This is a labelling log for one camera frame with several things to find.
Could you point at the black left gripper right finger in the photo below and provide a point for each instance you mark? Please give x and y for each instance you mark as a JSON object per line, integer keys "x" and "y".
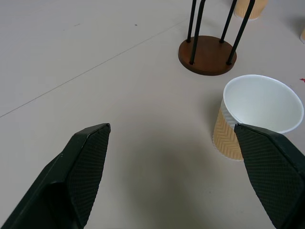
{"x": 269, "y": 171}

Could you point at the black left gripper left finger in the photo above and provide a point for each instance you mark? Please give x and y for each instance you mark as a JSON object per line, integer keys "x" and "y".
{"x": 78, "y": 171}

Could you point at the tan ribbed paper cup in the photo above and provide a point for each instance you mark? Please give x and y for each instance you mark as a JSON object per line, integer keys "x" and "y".
{"x": 256, "y": 9}
{"x": 259, "y": 102}
{"x": 303, "y": 35}

